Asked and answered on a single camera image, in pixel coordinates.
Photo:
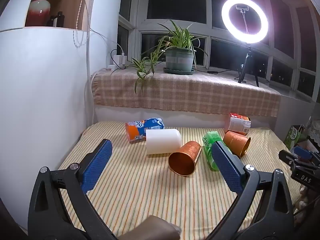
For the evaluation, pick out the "white cabinet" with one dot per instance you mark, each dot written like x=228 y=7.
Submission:
x=42 y=100

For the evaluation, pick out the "brown cushion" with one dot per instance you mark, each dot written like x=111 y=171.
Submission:
x=162 y=228

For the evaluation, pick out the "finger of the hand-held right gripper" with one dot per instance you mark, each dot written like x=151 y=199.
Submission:
x=288 y=158
x=303 y=152

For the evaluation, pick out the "spider plant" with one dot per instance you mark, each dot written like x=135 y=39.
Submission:
x=177 y=33

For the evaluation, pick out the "green carton box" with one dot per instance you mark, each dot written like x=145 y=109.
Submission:
x=295 y=136

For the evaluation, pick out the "red and white printed cup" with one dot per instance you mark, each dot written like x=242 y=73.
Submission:
x=238 y=125

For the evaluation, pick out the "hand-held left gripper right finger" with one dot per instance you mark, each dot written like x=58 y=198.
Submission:
x=226 y=166

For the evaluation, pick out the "black tripod stand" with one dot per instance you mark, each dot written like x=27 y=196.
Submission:
x=248 y=66

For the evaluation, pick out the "checked beige cloth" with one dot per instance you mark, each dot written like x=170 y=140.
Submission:
x=190 y=92

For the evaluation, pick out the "white charger plug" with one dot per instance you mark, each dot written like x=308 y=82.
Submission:
x=116 y=59
x=123 y=58

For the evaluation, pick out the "white power strip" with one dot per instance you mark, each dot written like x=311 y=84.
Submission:
x=112 y=67

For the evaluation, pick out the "red and white vase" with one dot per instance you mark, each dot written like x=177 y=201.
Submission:
x=38 y=7

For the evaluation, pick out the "dark glass bottle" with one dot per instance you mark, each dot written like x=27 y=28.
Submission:
x=60 y=18
x=52 y=21

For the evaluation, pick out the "copper metal cup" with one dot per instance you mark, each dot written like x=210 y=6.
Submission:
x=186 y=152
x=236 y=142

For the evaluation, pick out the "white lace cloth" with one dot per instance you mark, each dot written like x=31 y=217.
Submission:
x=313 y=128

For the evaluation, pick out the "green printed cup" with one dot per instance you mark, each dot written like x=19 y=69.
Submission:
x=208 y=142

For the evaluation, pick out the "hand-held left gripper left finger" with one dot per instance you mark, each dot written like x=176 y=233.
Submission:
x=97 y=165

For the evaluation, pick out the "striped yellow tablecloth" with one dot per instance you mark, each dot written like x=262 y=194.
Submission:
x=140 y=192

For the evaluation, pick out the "white plastic cup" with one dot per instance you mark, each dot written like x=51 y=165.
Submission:
x=162 y=141

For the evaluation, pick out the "green pot saucer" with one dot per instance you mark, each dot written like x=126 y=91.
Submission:
x=178 y=71

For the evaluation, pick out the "blue and orange printed cup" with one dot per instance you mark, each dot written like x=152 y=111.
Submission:
x=140 y=127

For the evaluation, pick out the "green flower pot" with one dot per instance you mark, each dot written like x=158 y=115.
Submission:
x=178 y=58

